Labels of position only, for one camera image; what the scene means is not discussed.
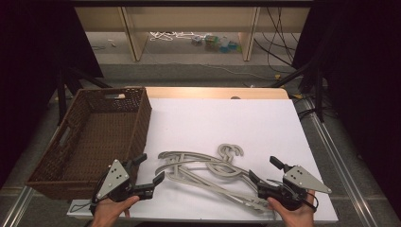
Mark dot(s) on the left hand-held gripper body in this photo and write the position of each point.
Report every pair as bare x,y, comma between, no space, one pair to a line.
113,179

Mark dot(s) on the person's left hand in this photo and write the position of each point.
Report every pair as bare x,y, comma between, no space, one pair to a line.
108,213

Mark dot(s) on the black stand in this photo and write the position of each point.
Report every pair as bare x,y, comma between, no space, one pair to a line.
319,94
62,101

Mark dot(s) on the yellow plug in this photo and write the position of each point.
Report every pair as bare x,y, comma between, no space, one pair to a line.
277,76

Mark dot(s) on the person's right hand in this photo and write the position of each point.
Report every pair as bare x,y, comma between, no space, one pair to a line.
296,218

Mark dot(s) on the grey plastic hanger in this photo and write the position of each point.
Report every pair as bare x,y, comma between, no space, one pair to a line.
189,153
176,165

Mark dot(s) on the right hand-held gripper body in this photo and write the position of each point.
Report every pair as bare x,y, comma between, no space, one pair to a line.
299,179

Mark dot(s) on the black curtain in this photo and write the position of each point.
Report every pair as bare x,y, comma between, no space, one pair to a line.
362,78
31,78

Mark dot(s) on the brown woven basket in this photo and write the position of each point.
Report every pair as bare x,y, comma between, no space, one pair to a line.
104,132

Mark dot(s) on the wooden shelf unit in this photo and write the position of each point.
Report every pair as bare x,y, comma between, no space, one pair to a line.
135,34

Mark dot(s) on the colourful toys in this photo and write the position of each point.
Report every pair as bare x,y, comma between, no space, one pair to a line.
212,42

